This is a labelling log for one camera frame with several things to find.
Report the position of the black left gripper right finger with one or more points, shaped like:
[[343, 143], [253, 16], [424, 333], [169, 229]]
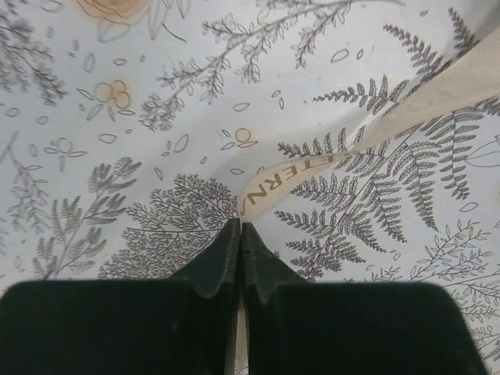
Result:
[[295, 327]]

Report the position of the floral patterned table mat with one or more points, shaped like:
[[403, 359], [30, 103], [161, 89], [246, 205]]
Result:
[[123, 159]]

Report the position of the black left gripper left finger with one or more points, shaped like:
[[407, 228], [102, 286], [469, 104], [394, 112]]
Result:
[[183, 324]]

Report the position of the cream printed ribbon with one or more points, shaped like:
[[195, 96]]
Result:
[[394, 129]]

